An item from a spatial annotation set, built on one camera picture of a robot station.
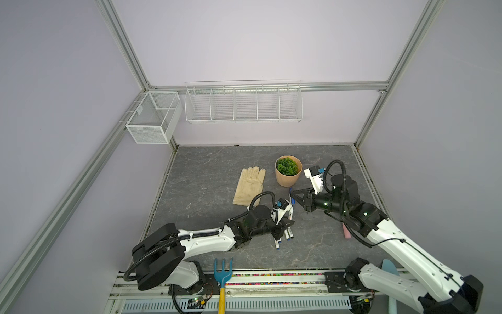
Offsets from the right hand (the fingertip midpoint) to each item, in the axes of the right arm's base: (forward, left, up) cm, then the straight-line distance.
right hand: (292, 195), depth 70 cm
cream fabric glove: (+20, +17, -24) cm, 36 cm away
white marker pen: (-4, 0, -6) cm, 7 cm away
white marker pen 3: (-6, 0, -24) cm, 25 cm away
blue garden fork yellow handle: (-22, +26, -24) cm, 42 cm away
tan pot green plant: (+24, -2, -14) cm, 28 cm away
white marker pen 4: (-4, -2, -25) cm, 25 cm away
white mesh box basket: (+49, +68, -1) cm, 83 cm away
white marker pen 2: (-10, +5, -24) cm, 27 cm away
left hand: (-6, -1, -12) cm, 13 cm away
